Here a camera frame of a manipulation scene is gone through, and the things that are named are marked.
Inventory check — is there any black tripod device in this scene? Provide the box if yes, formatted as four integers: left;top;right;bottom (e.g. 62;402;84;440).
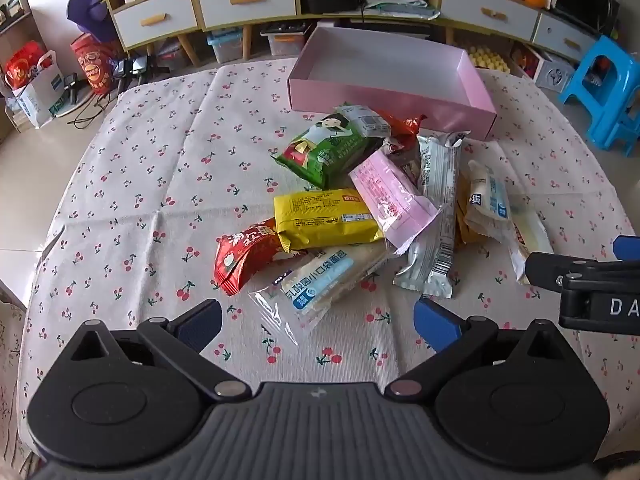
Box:
107;57;166;86

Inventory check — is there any clear bread packet blue label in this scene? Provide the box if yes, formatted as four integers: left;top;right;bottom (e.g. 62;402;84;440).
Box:
248;241;396;346

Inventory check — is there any green snack packet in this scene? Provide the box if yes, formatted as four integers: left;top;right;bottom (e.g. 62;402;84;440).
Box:
271;105;392;190

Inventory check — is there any red printed bag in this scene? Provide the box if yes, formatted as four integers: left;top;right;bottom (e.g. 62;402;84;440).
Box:
70;34;118;96

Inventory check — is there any white box blue print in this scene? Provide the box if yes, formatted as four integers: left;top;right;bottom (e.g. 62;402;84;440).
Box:
535;55;576;92

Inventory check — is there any purple cloth bag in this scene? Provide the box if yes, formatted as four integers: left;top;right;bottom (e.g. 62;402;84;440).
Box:
67;0;118;43

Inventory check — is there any yellow snack packet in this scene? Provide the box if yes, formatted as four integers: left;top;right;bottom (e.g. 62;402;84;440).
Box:
273;188;383;252

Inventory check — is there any white paper shopping bag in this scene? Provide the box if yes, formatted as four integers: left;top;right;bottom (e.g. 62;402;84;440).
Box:
11;50;68;128

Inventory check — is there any cherry print tablecloth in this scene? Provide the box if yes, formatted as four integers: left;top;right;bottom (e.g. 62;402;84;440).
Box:
0;60;640;480

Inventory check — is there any yellow egg tray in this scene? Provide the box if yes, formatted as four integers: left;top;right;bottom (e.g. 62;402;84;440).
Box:
470;46;511;73

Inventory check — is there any blue lid storage box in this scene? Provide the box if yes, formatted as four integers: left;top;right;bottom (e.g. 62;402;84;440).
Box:
207;30;244;63

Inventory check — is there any stack of folded papers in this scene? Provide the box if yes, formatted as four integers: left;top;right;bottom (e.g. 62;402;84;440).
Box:
362;0;441;21

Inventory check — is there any black handheld device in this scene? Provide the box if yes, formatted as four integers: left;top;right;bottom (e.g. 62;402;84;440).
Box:
62;72;81;106

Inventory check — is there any white packet blue label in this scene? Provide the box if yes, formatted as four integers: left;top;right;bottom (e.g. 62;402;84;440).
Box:
462;160;516;243

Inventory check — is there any wooden cabinet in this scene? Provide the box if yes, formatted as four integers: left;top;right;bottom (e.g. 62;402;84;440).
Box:
95;0;606;67

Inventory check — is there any red snack packet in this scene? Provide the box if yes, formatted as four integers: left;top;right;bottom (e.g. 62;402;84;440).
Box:
214;217;296;297
375;109;428;153

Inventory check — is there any pink translucent packet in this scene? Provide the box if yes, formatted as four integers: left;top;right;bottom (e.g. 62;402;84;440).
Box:
348;150;441;255

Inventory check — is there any pink cardboard box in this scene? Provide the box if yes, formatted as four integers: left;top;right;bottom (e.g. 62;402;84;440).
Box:
286;26;497;141

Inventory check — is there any long silver white packet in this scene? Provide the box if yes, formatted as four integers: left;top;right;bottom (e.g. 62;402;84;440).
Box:
392;131;472;300

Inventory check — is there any blue plastic stool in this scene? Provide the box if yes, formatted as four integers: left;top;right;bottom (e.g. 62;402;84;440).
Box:
557;35;640;151

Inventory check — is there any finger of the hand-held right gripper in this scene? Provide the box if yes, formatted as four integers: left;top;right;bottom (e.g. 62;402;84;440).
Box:
524;251;640;292
613;234;640;264

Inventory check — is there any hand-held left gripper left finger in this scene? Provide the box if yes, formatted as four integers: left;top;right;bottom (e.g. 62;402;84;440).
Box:
70;299;251;403

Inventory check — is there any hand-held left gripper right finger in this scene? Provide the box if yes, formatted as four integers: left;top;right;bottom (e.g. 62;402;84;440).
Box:
385;296;563;403

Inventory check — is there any red gift bag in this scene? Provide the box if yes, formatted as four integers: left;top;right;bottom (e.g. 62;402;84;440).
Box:
4;41;53;90

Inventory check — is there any clear storage box orange latch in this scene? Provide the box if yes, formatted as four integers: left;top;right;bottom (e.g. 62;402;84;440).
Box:
260;30;307;56

